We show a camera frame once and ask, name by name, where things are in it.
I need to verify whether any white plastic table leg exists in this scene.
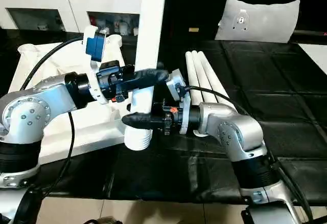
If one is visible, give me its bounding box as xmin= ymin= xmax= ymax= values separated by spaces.
xmin=198 ymin=51 xmax=232 ymax=104
xmin=185 ymin=51 xmax=209 ymax=106
xmin=191 ymin=51 xmax=220 ymax=104
xmin=124 ymin=0 xmax=168 ymax=152

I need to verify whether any white plastic table top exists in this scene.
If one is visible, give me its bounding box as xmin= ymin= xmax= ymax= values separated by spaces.
xmin=10 ymin=34 xmax=154 ymax=167

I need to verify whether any black furniture with gold label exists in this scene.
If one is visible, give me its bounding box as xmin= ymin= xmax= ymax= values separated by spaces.
xmin=160 ymin=0 xmax=327 ymax=42

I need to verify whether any white glass-door cabinet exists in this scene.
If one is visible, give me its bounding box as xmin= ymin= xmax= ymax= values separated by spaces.
xmin=0 ymin=0 xmax=144 ymax=37

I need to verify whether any grey padded backrest cushion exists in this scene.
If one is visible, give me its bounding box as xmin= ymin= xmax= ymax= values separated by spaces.
xmin=214 ymin=0 xmax=301 ymax=43

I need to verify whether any black rod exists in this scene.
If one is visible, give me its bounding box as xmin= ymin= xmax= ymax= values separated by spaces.
xmin=293 ymin=29 xmax=327 ymax=37

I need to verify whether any white flat board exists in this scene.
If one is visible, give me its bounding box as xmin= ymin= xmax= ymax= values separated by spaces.
xmin=298 ymin=42 xmax=327 ymax=75

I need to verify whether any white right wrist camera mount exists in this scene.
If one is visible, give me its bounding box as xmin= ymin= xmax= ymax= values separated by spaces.
xmin=165 ymin=68 xmax=195 ymax=136

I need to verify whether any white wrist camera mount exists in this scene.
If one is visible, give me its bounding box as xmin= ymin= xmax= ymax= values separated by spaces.
xmin=165 ymin=68 xmax=195 ymax=136
xmin=81 ymin=25 xmax=110 ymax=105

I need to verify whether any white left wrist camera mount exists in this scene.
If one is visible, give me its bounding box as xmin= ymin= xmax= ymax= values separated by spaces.
xmin=81 ymin=25 xmax=110 ymax=105

